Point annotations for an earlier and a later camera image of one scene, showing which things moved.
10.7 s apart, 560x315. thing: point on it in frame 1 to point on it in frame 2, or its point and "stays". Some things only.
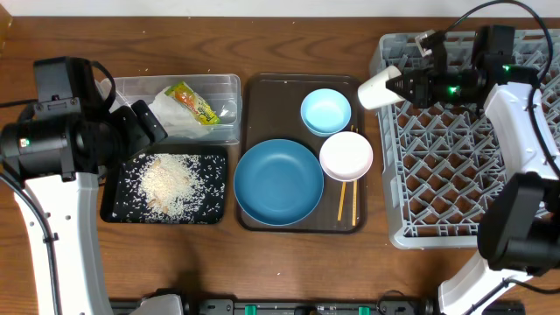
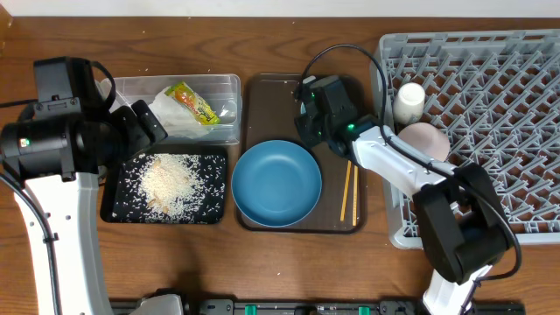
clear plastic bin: (192, 108) stays
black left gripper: (139, 138) stays
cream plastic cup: (374, 93) to (409, 103)
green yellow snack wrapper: (184, 94) stays
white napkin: (176, 120) stays
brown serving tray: (272, 110) stays
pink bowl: (346, 156) to (428, 139)
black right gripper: (421, 94) to (303, 125)
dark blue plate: (279, 182) stays
